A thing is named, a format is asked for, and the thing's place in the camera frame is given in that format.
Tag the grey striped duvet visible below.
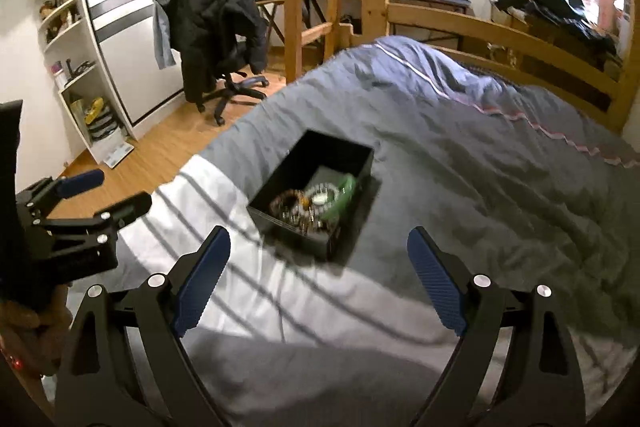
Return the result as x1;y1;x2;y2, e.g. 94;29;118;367
42;36;640;427

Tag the grey bead bracelet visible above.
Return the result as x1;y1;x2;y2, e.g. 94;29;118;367
300;182;342;210

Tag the white curved shelf unit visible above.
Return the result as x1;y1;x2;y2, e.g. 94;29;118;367
25;0;137;168

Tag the black puffer jacket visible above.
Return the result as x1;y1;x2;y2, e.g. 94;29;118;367
172;0;269;104

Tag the yellow item on shelf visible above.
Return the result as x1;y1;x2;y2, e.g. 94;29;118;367
85;97;106;124

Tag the wooden folding table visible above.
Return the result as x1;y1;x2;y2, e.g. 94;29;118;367
256;0;287;52

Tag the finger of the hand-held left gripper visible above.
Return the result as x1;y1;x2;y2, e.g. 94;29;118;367
42;192;152;249
17;169;106;219

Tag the pile of dark clothes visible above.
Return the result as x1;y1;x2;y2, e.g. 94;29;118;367
495;0;621;56

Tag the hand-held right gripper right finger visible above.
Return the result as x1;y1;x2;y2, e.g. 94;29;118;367
407;227;586;427

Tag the light blue garment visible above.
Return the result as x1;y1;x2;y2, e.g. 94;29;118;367
152;0;188;70

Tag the black jewelry box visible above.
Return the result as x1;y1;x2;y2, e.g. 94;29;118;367
246;129;375;263

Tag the green jade bangle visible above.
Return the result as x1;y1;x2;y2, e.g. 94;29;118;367
325;174;361;224

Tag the pink bead bracelet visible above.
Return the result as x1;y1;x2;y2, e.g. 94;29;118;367
270;188;307;219

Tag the black office chair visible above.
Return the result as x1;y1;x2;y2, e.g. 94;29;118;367
182;34;271;126

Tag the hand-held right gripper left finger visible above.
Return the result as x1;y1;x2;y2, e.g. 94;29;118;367
54;225;231;427

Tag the person's left hand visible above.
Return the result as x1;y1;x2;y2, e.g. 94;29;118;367
0;284;73;378

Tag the white sliding door wardrobe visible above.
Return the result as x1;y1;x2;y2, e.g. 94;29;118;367
75;0;262;141

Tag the wooden dresser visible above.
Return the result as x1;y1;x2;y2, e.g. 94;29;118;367
489;0;626;84

